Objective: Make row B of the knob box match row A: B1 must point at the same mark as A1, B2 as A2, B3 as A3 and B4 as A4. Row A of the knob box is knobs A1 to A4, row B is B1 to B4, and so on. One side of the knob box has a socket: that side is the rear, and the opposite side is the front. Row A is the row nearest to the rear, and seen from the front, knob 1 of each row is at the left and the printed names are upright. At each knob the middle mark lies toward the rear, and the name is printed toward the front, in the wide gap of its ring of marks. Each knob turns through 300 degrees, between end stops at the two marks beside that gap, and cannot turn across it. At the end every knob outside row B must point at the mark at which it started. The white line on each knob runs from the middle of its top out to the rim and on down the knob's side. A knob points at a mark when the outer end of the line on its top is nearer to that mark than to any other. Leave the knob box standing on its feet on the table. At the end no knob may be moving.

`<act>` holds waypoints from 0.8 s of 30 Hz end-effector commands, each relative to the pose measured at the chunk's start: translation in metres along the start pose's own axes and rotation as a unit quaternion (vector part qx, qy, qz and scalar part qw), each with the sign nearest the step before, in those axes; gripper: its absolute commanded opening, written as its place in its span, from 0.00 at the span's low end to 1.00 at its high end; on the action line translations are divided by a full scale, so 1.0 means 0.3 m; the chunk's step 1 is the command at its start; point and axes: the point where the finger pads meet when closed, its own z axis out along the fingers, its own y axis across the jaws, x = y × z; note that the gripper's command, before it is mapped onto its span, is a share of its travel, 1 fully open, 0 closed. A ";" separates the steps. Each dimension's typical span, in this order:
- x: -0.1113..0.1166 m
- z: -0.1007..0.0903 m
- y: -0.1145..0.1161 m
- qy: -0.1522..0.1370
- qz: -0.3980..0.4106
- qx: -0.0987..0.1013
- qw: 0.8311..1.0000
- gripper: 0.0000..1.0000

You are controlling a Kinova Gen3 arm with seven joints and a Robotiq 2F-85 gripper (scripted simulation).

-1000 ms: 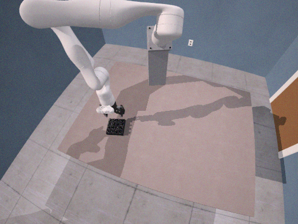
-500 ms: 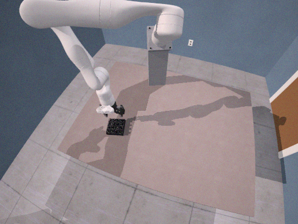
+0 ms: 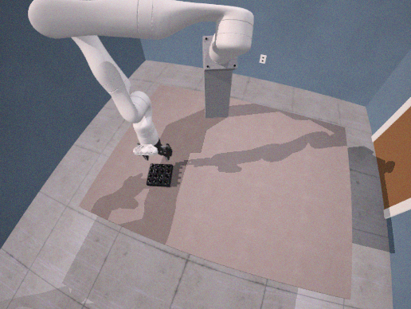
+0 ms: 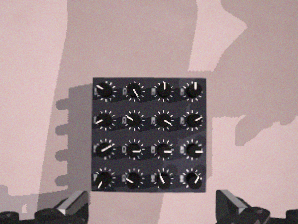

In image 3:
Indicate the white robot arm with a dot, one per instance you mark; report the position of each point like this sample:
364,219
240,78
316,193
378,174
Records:
145,19

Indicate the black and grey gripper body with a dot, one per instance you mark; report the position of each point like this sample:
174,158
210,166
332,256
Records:
158,145

